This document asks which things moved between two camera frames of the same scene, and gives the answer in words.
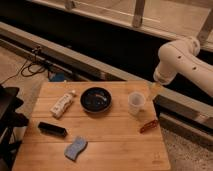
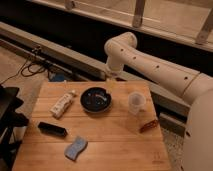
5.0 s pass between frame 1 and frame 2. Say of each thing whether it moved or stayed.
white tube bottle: stayed
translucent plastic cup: stayed
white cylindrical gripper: moved
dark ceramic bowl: stayed
